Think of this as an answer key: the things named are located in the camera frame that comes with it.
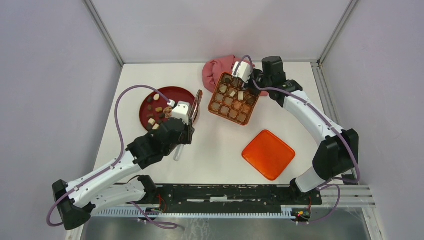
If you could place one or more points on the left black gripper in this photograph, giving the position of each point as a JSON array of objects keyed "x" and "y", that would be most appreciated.
[{"x": 189, "y": 130}]

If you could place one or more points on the round dark red plate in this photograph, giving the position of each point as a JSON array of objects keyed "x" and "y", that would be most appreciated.
[{"x": 155, "y": 111}]

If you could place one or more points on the orange chocolate box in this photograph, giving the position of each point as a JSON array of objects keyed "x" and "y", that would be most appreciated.
[{"x": 231, "y": 101}]

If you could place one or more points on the orange box lid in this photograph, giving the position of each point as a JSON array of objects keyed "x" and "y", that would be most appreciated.
[{"x": 268, "y": 154}]

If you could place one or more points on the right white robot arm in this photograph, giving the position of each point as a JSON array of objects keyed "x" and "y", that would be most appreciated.
[{"x": 338, "y": 148}]

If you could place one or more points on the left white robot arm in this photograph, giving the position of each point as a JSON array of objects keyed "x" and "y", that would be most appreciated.
[{"x": 77, "y": 200}]

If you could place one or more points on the pink cloth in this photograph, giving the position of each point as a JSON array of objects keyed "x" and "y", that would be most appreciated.
[{"x": 213, "y": 69}]

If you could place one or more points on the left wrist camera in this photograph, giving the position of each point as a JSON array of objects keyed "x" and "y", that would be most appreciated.
[{"x": 180, "y": 110}]

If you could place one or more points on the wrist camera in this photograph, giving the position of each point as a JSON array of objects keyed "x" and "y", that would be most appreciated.
[
  {"x": 180, "y": 110},
  {"x": 242, "y": 70}
]

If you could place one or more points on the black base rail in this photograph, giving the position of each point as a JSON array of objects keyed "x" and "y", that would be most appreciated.
[{"x": 227, "y": 199}]

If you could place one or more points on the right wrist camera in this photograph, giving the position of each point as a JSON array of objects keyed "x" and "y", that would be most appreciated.
[{"x": 242, "y": 70}]

